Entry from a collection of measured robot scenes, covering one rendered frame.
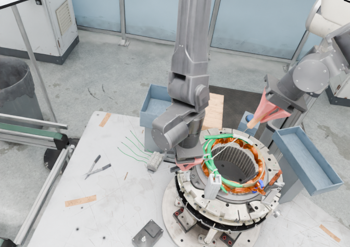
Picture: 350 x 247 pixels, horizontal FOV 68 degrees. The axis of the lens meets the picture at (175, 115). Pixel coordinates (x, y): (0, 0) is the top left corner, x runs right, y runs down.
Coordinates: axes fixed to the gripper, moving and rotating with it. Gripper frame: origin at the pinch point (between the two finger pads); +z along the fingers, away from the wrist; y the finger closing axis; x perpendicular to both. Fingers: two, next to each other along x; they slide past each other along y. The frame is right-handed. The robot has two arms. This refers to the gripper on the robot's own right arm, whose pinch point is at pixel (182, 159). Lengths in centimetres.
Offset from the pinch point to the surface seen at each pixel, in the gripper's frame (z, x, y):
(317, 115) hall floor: 117, 175, -108
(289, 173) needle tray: 19.1, 42.7, -1.3
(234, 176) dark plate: 14.8, 19.5, -0.5
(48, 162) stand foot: 115, -73, -82
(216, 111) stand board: 10.3, 20.3, -26.5
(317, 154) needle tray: 12, 51, -4
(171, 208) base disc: 36.7, 0.3, -2.0
